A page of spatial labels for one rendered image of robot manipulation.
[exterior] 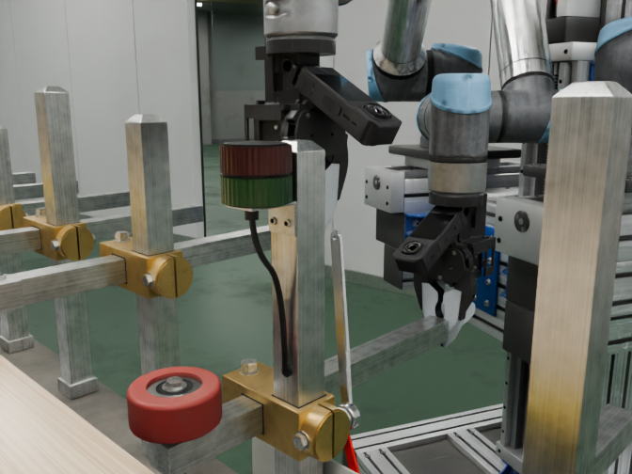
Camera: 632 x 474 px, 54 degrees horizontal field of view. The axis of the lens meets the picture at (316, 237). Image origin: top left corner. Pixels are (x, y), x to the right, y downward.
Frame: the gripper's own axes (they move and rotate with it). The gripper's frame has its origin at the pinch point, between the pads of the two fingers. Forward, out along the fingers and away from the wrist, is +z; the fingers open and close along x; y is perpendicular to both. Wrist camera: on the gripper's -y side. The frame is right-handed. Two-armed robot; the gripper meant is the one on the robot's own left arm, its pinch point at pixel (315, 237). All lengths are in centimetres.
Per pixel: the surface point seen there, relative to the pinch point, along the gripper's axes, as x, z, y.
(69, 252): 9.3, 7.0, 40.1
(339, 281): 1.1, 3.8, -4.4
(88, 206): -9, 6, 72
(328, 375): 1.1, 14.6, -2.9
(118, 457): 27.5, 10.4, -7.2
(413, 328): -16.4, 14.5, -1.4
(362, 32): -243, -52, 199
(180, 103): -227, -11, 366
